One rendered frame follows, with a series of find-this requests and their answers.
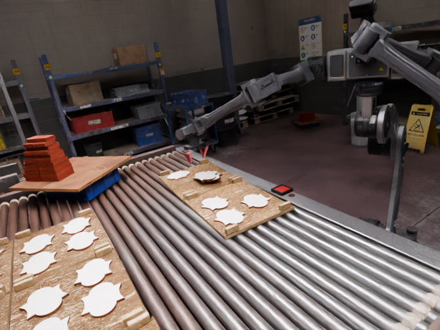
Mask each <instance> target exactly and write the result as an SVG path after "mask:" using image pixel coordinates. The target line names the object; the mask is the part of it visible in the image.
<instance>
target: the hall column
mask: <svg viewBox="0 0 440 330"><path fill-rule="evenodd" d="M215 9H216V15H217V25H218V31H219V41H220V47H221V57H222V63H223V73H224V78H225V88H226V92H234V98H236V97H237V93H236V81H235V75H234V64H233V58H232V47H231V40H230V29H229V18H228V11H227V0H215ZM236 121H237V124H238V125H237V127H238V136H241V135H244V134H247V133H248V132H246V131H245V130H244V131H241V127H240V116H239V110H238V109H237V110H236Z"/></svg>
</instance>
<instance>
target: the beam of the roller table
mask: <svg viewBox="0 0 440 330"><path fill-rule="evenodd" d="M182 150H184V147H178V148H176V151H177V152H178V153H180V154H182V152H181V151H182ZM188 151H189V152H191V153H192V159H193V160H195V161H197V162H199V160H202V159H204V158H202V155H201V154H200V153H197V152H195V151H192V150H188ZM205 158H207V159H208V162H211V163H213V164H214V165H216V166H218V167H220V168H222V169H224V170H225V171H227V172H228V173H230V174H232V175H238V176H241V177H242V179H243V180H244V181H247V182H248V183H251V184H252V185H254V186H256V187H258V188H260V189H262V190H264V191H265V192H267V193H269V194H271V195H273V196H275V197H277V198H279V199H280V200H283V201H284V202H287V201H290V202H291V205H293V206H295V207H297V208H300V209H302V210H304V211H307V212H308V213H311V214H312V215H315V216H317V217H319V218H321V219H324V220H326V221H328V222H330V223H332V224H334V225H336V226H338V227H341V228H343V229H345V230H348V231H350V232H352V233H354V234H357V235H358V236H360V237H362V238H365V239H367V240H369V241H371V242H374V243H376V244H378V245H380V246H382V247H384V248H386V249H389V250H391V251H393V252H395V253H398V254H400V255H402V256H404V257H406V258H408V259H410V260H412V261H415V262H417V263H419V264H421V265H424V266H426V267H428V268H430V269H432V270H434V271H436V272H439V273H440V252H439V251H436V250H434V249H431V248H429V247H426V246H423V245H422V244H419V243H417V242H414V241H412V240H409V239H407V238H404V237H402V236H400V235H397V234H394V233H392V232H390V231H388V230H385V229H382V228H380V227H378V226H375V225H372V224H370V223H368V222H366V221H363V220H361V219H358V218H356V217H353V216H351V215H348V214H346V213H343V212H341V211H339V210H336V209H334V208H331V207H329V206H326V205H324V204H321V203H319V202H316V201H315V200H312V199H309V198H307V197H305V196H302V195H300V194H297V193H295V192H290V193H288V194H285V195H283V196H280V195H278V194H276V193H274V192H271V189H272V188H274V187H276V186H277V185H275V184H273V183H270V182H268V181H265V180H264V179H261V178H258V177H255V176H254V175H251V174H248V173H246V172H243V171H241V170H239V169H236V168H233V167H232V166H229V165H227V164H224V163H222V162H219V161H217V160H214V159H212V158H210V157H207V156H205ZM289 194H294V195H295V196H294V197H290V196H288V195H289Z"/></svg>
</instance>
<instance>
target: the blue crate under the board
mask: <svg viewBox="0 0 440 330"><path fill-rule="evenodd" d="M119 180H120V175H119V170H118V168H116V169H114V170H113V171H111V172H109V173H108V174H106V175H105V176H103V177H102V178H100V179H98V180H97V181H95V182H94V183H92V184H91V185H89V186H87V187H86V188H84V189H83V190H81V191H80V192H51V191H47V195H48V197H49V200H79V201H91V200H92V199H93V198H95V197H96V196H97V195H99V194H100V193H102V192H103V191H104V190H106V189H108V188H109V187H110V186H112V185H113V184H115V183H116V182H117V181H119Z"/></svg>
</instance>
